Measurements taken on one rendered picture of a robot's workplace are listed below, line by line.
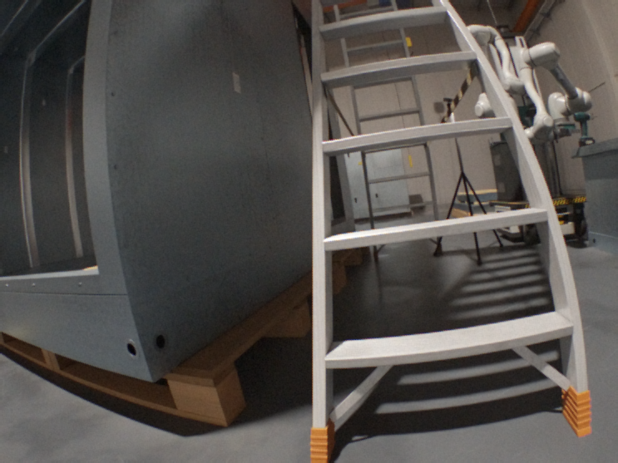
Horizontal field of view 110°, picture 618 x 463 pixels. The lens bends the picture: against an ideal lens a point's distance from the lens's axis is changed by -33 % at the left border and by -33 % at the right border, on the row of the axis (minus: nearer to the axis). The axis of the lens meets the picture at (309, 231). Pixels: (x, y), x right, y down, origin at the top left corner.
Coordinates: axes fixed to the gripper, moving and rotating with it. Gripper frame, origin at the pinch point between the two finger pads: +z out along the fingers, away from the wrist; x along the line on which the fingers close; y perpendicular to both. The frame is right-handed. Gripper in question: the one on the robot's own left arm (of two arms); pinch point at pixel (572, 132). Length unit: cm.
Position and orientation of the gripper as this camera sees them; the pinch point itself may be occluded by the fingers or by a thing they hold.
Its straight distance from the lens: 234.9
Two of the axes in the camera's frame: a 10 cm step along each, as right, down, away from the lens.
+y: 1.5, 9.9, 0.7
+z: 9.4, -1.2, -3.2
